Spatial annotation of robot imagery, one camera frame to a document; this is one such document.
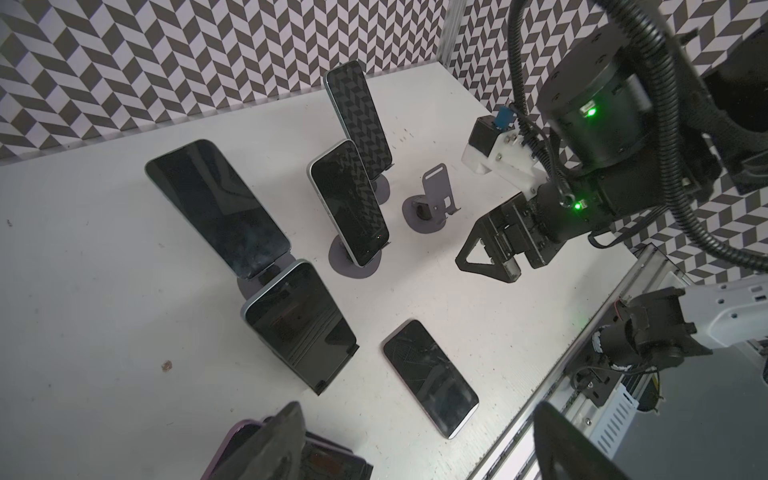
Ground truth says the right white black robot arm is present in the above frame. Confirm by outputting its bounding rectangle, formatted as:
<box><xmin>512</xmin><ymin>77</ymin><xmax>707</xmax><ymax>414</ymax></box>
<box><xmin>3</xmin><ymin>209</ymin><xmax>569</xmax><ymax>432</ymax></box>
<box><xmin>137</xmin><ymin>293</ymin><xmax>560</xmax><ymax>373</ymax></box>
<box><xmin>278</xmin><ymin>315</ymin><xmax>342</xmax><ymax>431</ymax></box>
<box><xmin>456</xmin><ymin>1</ymin><xmax>767</xmax><ymax>381</ymax></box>

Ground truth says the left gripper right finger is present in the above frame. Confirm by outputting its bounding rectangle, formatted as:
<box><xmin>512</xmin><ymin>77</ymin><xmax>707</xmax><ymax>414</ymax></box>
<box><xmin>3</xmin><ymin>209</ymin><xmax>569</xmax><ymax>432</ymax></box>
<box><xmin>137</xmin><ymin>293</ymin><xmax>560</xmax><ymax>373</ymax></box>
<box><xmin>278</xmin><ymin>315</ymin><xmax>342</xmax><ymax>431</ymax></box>
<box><xmin>533</xmin><ymin>402</ymin><xmax>629</xmax><ymax>480</ymax></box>

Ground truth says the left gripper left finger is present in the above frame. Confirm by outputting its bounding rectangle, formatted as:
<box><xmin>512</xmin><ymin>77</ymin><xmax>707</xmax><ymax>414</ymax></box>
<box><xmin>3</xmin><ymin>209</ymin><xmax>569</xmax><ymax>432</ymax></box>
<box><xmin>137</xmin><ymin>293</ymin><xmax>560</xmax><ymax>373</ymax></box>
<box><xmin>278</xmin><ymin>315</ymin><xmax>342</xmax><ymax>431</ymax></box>
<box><xmin>208</xmin><ymin>402</ymin><xmax>306</xmax><ymax>479</ymax></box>

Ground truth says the black phone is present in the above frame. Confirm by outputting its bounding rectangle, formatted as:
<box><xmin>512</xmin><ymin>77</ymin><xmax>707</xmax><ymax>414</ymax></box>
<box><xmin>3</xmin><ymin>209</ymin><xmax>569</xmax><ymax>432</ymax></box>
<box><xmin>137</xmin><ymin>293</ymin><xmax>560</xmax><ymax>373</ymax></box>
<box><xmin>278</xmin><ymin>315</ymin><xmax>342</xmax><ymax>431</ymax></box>
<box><xmin>145</xmin><ymin>139</ymin><xmax>291</xmax><ymax>280</ymax></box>
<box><xmin>307</xmin><ymin>139</ymin><xmax>390</xmax><ymax>267</ymax></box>
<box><xmin>241</xmin><ymin>259</ymin><xmax>359</xmax><ymax>395</ymax></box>
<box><xmin>382</xmin><ymin>319</ymin><xmax>480</xmax><ymax>440</ymax></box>
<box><xmin>202</xmin><ymin>417</ymin><xmax>373</xmax><ymax>479</ymax></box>
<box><xmin>323</xmin><ymin>60</ymin><xmax>393</xmax><ymax>182</ymax></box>

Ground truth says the grey round phone stand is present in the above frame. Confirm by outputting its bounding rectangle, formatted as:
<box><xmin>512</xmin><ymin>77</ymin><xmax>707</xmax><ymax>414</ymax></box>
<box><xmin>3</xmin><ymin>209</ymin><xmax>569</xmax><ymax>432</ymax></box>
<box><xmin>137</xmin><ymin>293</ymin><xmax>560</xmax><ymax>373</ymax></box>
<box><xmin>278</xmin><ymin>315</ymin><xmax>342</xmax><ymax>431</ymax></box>
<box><xmin>402</xmin><ymin>163</ymin><xmax>460</xmax><ymax>234</ymax></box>

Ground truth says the grey stand under phone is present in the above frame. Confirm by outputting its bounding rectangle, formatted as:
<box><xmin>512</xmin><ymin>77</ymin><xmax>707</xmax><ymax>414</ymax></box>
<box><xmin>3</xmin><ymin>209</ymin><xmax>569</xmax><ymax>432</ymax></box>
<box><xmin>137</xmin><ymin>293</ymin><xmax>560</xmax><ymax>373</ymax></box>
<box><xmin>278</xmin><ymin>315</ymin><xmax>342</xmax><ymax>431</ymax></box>
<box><xmin>370</xmin><ymin>174</ymin><xmax>391</xmax><ymax>205</ymax></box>
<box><xmin>328</xmin><ymin>235</ymin><xmax>382</xmax><ymax>279</ymax></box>

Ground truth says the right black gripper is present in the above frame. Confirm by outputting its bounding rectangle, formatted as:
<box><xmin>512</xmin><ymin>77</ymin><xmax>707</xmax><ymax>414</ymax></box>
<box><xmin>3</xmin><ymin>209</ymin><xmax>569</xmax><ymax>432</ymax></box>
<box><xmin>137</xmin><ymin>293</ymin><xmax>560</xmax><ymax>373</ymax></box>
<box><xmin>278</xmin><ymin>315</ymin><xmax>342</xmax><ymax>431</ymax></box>
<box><xmin>455</xmin><ymin>193</ymin><xmax>564</xmax><ymax>284</ymax></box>

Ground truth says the grey stand under back phone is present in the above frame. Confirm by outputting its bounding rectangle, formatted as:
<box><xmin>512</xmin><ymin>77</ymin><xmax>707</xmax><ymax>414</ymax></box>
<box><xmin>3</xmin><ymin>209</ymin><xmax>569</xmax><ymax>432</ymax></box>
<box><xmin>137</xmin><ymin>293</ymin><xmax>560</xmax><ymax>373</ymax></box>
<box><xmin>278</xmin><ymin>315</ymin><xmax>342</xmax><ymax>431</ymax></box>
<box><xmin>370</xmin><ymin>174</ymin><xmax>391</xmax><ymax>205</ymax></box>

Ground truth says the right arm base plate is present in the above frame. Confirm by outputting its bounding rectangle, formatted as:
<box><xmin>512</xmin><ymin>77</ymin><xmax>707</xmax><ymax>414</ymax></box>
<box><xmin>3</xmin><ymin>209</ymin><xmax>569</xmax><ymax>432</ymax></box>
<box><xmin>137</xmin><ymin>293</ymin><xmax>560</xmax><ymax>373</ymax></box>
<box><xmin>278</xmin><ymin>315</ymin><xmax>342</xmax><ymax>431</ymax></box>
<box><xmin>564</xmin><ymin>298</ymin><xmax>628</xmax><ymax>407</ymax></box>

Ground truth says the grey stand under middle phone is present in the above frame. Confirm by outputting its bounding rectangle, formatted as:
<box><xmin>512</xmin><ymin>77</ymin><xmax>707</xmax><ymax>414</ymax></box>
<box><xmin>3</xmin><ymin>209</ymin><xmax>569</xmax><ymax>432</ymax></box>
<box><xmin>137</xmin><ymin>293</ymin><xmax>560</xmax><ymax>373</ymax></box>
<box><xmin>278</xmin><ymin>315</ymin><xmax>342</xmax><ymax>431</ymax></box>
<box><xmin>328</xmin><ymin>235</ymin><xmax>382</xmax><ymax>279</ymax></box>

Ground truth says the aluminium front rail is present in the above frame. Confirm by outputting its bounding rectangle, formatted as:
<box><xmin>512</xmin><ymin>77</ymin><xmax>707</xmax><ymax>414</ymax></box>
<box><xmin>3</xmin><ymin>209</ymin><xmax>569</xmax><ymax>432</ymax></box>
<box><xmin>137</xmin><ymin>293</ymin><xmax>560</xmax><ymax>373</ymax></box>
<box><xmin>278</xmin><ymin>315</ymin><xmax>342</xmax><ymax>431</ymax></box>
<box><xmin>469</xmin><ymin>246</ymin><xmax>689</xmax><ymax>479</ymax></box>

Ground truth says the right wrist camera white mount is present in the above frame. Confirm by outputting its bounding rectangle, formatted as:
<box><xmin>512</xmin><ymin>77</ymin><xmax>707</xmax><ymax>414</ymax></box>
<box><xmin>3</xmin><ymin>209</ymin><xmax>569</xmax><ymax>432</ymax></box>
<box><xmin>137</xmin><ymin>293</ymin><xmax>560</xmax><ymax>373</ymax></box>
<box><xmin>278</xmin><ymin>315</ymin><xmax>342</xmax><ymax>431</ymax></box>
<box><xmin>461</xmin><ymin>107</ymin><xmax>548</xmax><ymax>200</ymax></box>

